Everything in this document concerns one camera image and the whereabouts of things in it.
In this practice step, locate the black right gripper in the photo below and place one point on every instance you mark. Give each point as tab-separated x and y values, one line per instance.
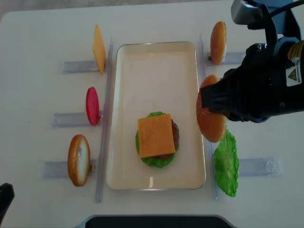
266	84

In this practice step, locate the sesame top burger bun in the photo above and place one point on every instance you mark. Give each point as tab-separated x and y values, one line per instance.
212	126

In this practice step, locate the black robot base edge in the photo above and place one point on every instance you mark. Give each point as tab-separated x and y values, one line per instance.
156	222

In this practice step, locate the brown meat patty on burger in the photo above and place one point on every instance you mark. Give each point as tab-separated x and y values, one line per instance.
175	132

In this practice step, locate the upright green lettuce leaf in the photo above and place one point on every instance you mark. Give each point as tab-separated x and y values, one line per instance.
226	164

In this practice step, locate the orange cheese slice on burger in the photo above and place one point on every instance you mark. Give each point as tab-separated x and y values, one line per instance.
155	136

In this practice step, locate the green lettuce leaf on burger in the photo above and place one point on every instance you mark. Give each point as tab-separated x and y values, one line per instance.
159	163

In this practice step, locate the clear holder under lettuce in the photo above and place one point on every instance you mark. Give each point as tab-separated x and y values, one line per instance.
270	166

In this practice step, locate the upright red tomato slice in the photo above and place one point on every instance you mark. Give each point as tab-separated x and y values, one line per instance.
92	106

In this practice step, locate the upright orange cheese slice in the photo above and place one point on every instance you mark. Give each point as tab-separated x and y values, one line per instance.
99	49

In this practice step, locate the clear holder under tomato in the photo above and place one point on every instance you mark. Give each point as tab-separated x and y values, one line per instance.
69	120

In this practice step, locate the upright bread slice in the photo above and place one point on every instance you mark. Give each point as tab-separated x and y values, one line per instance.
78	163

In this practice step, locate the clear holder under cheese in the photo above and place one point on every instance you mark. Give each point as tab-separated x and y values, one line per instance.
73	67

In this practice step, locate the clear holder under bread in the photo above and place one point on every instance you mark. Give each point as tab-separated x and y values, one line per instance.
52	170

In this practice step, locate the clear holder under buns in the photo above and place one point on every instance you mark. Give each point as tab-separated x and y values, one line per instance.
231	58

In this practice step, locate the upright plain burger bun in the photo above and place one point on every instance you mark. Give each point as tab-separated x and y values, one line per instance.
218	42

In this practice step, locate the cream rectangular metal tray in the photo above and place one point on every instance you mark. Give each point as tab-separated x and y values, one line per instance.
150	78

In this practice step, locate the black left robot gripper tip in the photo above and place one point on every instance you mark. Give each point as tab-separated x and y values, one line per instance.
6	197

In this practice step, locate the right long clear acrylic rail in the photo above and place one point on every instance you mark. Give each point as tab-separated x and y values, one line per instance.
210	145

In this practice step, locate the long clear acrylic rail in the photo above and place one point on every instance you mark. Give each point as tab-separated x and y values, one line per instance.
105	126
210	145

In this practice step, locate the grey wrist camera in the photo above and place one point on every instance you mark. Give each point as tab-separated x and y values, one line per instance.
244	12

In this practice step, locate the left long clear acrylic rail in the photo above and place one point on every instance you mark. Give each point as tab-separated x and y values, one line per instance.
105	126

